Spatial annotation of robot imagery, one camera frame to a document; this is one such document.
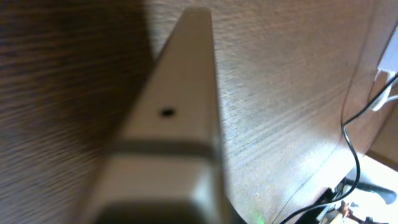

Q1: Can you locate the black smartphone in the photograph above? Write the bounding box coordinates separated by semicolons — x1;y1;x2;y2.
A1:
78;7;231;223

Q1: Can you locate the black USB charging cable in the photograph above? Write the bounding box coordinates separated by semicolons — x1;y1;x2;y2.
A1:
279;73;398;224

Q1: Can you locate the white power strip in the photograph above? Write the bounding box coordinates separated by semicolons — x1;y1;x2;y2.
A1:
377;27;398;74

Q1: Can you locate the white power strip cord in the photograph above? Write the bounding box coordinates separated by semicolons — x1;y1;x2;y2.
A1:
371;70;398;112

